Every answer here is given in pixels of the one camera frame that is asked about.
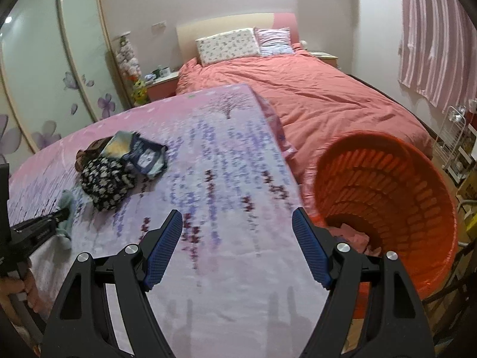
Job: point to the bed with pink duvet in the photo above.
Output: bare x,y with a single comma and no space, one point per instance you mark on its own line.
316,100

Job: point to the pink nightstand with mug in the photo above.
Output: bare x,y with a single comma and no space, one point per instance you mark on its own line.
162,87

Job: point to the wardrobe with flower doors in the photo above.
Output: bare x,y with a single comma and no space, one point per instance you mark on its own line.
44,63

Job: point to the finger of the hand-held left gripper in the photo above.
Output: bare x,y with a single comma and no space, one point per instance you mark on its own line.
41,227

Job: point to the light green sock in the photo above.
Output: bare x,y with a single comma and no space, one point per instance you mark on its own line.
67,201

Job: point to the brown patterned cloth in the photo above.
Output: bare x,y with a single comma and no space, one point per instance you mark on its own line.
87,153

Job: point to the hanging plush toys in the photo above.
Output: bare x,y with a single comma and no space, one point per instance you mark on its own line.
126,57

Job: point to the pink floral tablecloth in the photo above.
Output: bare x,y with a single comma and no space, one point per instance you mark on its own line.
223,194

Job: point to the white floral pillow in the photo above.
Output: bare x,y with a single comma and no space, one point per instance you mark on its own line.
227,46

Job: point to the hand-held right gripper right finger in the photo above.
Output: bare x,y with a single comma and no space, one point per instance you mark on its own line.
311,248

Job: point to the pink striped curtain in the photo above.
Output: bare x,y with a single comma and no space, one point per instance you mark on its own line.
436,37

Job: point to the yellow green plush toy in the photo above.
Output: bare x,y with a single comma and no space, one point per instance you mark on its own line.
139,91

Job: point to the silver yellow packet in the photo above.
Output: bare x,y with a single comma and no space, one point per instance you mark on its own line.
119,143

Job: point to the dark blue packet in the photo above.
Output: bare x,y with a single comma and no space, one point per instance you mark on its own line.
147,156

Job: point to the pink striped pillow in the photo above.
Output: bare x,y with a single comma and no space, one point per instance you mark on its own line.
274,41

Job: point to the beige pink bed headboard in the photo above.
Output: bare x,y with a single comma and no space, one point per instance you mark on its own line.
223,25

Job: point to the orange plastic laundry basket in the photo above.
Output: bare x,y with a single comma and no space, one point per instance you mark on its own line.
428,201

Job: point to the person's left hand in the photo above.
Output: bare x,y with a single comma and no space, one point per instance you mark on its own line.
15,288

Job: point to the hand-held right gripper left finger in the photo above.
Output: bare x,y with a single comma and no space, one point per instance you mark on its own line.
164,248

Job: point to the black floral cloth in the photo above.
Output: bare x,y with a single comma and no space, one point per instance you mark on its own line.
106,182

